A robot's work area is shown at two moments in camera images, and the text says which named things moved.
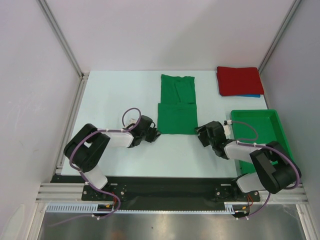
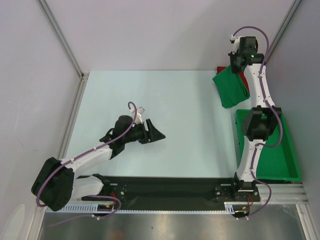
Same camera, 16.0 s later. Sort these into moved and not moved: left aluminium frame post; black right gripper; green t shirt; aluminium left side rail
Moved: green t shirt; black right gripper
Not moved: left aluminium frame post; aluminium left side rail
